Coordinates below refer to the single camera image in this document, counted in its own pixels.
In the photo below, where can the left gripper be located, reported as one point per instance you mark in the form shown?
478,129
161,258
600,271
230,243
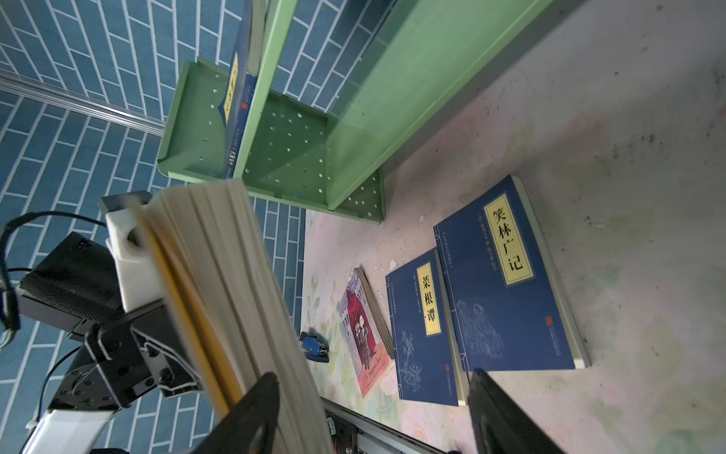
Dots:
125,359

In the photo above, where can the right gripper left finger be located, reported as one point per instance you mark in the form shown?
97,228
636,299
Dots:
251,425

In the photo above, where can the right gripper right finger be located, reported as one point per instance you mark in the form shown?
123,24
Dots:
500,425

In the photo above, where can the blue book yellow label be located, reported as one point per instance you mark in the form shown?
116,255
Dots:
427,362
509,308

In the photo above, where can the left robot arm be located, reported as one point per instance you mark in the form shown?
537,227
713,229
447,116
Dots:
153,424

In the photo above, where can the blue black stapler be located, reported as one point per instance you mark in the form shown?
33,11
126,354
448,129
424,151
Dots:
314,346

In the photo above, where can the red illustrated book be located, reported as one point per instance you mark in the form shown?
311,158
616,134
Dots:
365,332

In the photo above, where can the green two-tier shelf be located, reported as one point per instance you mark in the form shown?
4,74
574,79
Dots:
327,154

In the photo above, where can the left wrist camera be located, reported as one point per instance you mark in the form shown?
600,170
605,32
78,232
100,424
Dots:
138,279

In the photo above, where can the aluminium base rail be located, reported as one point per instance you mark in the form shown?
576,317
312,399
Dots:
355,433

